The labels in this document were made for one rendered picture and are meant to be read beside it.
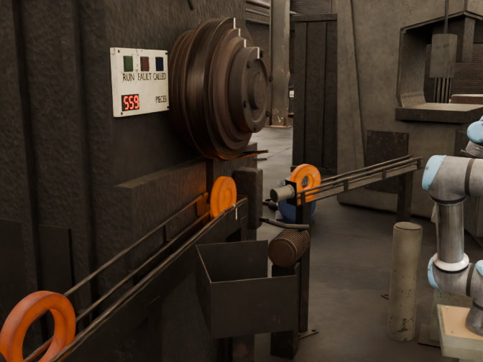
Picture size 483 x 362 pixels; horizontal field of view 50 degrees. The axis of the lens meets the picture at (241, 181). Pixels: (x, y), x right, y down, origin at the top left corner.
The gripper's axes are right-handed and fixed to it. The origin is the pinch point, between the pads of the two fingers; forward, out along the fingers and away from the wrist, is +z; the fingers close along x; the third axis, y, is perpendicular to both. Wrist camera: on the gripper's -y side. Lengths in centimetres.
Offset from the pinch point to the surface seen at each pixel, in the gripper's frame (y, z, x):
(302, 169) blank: 62, 11, 10
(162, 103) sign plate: 95, -11, 81
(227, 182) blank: 75, 13, 57
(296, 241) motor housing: 49, 34, 30
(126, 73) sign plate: 98, -19, 100
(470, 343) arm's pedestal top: -19, 31, 48
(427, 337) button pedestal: -16, 64, -7
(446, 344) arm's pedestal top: -13, 34, 51
